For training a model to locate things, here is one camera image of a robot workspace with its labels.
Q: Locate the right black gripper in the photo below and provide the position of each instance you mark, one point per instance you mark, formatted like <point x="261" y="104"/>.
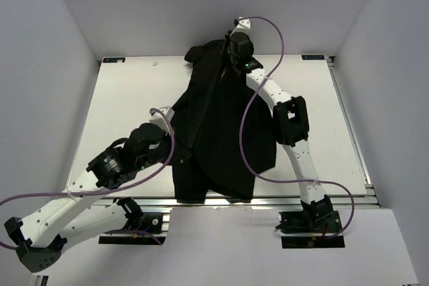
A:
<point x="230" y="42"/>

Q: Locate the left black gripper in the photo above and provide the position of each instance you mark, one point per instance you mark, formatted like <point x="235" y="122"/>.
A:
<point x="180" y="154"/>

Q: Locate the black zip jacket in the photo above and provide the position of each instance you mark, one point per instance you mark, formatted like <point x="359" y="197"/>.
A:
<point x="206" y="120"/>

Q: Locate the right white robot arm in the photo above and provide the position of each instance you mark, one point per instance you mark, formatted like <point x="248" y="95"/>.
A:
<point x="290" y="129"/>

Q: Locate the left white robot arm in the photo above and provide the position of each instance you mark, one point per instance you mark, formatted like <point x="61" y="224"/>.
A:
<point x="43" y="236"/>

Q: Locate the right blue table label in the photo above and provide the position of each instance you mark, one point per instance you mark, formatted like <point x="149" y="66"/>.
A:
<point x="312" y="57"/>

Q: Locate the blue table label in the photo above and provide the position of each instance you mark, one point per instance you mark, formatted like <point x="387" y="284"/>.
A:
<point x="312" y="57"/>
<point x="113" y="60"/>

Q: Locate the left blue table label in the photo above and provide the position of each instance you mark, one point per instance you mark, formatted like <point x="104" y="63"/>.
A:
<point x="113" y="60"/>

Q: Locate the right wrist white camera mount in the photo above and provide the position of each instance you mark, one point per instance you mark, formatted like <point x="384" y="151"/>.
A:
<point x="241" y="25"/>

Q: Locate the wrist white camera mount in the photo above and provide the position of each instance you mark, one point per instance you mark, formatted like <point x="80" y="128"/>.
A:
<point x="241" y="25"/>
<point x="161" y="117"/>

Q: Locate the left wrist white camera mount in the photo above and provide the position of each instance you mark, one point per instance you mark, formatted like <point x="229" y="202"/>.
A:
<point x="161" y="117"/>

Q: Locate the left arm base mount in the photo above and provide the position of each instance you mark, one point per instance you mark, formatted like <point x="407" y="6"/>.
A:
<point x="142" y="227"/>

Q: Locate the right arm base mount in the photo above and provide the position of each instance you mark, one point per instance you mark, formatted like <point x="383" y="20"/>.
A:
<point x="317" y="225"/>

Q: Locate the aluminium table edge rail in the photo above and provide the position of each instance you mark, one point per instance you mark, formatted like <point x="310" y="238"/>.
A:
<point x="368" y="199"/>

